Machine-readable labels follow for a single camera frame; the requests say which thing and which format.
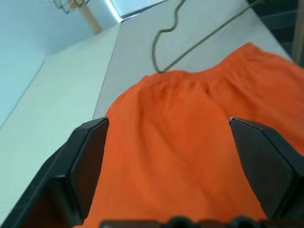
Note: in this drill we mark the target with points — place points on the orange shorts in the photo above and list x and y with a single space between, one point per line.
180 142

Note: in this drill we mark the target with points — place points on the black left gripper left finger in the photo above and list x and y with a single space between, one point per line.
71 166

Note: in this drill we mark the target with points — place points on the wooden post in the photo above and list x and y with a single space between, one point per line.
90 17

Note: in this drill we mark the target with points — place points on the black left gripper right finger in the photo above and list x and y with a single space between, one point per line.
268 164

